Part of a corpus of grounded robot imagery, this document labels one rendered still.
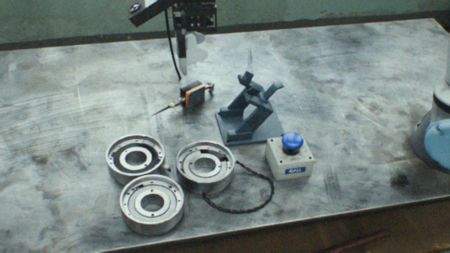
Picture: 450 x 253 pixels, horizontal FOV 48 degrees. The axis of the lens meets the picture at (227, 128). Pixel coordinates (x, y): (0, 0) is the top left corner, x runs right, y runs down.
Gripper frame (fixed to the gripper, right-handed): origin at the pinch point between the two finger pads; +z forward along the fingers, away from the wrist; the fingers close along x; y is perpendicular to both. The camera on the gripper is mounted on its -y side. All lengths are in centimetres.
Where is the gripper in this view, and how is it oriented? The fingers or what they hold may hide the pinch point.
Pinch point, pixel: (180, 63)
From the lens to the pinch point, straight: 105.4
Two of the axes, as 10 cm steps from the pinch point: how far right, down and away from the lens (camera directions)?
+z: 0.0, 7.7, 6.4
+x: -1.5, -6.3, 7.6
